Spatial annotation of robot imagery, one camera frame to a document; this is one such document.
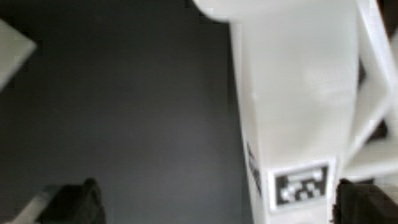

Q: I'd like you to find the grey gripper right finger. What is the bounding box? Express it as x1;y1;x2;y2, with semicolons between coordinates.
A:
333;179;398;224

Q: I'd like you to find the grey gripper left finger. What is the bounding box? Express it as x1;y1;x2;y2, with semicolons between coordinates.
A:
11;178;109;224

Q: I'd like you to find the white chair back frame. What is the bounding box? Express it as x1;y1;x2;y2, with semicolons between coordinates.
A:
194;0;398;224

